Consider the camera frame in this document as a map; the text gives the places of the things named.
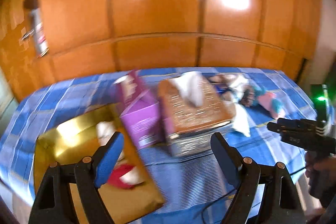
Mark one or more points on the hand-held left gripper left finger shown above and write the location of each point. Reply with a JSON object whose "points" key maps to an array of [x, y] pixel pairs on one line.
{"points": [[109, 158]]}

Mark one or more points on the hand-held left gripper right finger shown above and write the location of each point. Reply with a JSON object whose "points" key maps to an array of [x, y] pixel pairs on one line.
{"points": [[223, 158]]}

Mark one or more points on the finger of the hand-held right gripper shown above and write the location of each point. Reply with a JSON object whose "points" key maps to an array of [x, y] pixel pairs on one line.
{"points": [[307, 141], [291, 125]]}

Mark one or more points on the gold box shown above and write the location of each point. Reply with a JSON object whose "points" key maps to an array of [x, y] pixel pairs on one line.
{"points": [[76, 129]]}

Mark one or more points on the person's right hand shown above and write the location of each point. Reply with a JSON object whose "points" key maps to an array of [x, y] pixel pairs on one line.
{"points": [[321, 174]]}

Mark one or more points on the red and white cloth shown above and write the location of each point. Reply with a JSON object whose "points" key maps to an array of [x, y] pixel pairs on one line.
{"points": [[118, 174]]}

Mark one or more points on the teal cloth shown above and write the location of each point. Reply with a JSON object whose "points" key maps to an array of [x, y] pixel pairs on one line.
{"points": [[277, 107]]}

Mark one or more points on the small white cloth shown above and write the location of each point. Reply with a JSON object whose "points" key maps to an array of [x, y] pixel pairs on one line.
{"points": [[105, 129]]}

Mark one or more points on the blue checked bedsheet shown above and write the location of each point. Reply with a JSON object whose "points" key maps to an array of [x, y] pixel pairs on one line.
{"points": [[183, 179]]}

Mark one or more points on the silver ornate tissue box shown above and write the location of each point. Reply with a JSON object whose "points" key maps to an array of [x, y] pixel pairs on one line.
{"points": [[194, 119]]}

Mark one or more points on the purple cardboard box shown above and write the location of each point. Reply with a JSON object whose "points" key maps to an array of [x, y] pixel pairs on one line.
{"points": [[141, 121]]}

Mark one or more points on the crumpled white cloth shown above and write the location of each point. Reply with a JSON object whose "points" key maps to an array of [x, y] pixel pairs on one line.
{"points": [[239, 86]]}

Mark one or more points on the white tissue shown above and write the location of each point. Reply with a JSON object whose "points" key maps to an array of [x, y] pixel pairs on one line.
{"points": [[189, 87]]}

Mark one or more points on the grey hanging strip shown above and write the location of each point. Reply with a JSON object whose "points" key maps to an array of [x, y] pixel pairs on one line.
{"points": [[39, 29]]}

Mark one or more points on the wooden wardrobe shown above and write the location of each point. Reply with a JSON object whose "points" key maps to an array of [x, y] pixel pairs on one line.
{"points": [[157, 3]]}

